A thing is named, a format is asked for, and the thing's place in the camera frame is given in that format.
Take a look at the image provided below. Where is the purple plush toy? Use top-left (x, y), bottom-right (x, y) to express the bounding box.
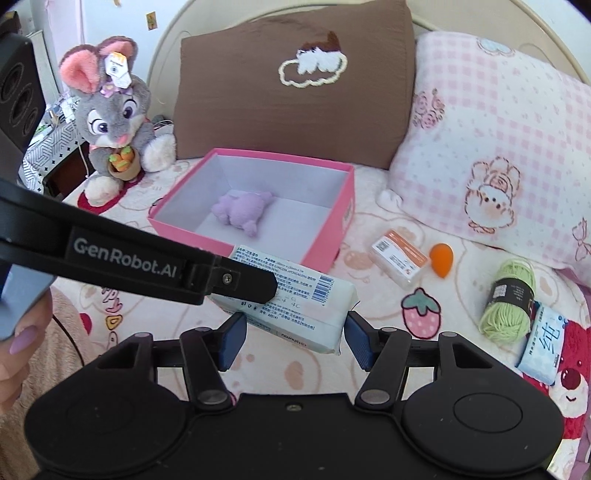
top-left (210, 190), bottom-right (274, 238)

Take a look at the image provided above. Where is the grey bunny plush toy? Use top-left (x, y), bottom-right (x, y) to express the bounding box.
top-left (59, 37), bottom-right (177, 206)

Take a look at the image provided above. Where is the orange makeup sponge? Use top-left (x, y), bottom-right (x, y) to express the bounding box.
top-left (429, 242), bottom-right (455, 278)

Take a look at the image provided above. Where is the clear box with orange label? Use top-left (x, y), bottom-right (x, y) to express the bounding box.
top-left (368, 229), bottom-right (429, 291)

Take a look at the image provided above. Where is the person's left hand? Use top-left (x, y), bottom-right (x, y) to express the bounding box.
top-left (0, 295), bottom-right (54, 411)

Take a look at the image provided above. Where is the pink cardboard storage box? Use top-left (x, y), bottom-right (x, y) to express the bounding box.
top-left (148, 148), bottom-right (355, 275)

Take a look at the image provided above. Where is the white barcode packet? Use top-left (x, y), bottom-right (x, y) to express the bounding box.
top-left (210, 244), bottom-right (361, 355)

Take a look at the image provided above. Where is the brown embroidered pillow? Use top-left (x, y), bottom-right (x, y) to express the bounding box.
top-left (173, 0), bottom-right (416, 171)

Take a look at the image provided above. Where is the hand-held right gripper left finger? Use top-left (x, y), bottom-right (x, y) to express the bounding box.
top-left (97, 313), bottom-right (247, 412)

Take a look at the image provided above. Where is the black cable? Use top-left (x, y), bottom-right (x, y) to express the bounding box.
top-left (50, 313), bottom-right (89, 366)

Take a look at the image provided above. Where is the black white patterned cloth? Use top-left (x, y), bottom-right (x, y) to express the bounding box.
top-left (22, 117), bottom-right (89, 191)

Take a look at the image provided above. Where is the printed bear blanket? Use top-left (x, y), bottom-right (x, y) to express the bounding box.
top-left (46, 157), bottom-right (591, 480)

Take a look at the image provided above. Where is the pink checked pillow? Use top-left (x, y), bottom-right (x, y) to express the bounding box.
top-left (376, 30), bottom-right (591, 278)

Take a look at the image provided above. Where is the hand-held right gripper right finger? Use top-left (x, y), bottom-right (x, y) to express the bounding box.
top-left (345, 311), bottom-right (504, 412)

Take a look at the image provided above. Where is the blue wet wipes pack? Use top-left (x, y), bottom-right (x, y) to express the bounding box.
top-left (515, 302), bottom-right (568, 386)

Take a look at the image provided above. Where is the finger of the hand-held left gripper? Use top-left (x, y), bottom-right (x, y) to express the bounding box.
top-left (203, 255), bottom-right (278, 305)

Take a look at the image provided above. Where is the green yarn skein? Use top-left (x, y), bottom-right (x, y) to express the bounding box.
top-left (478, 258), bottom-right (539, 337)

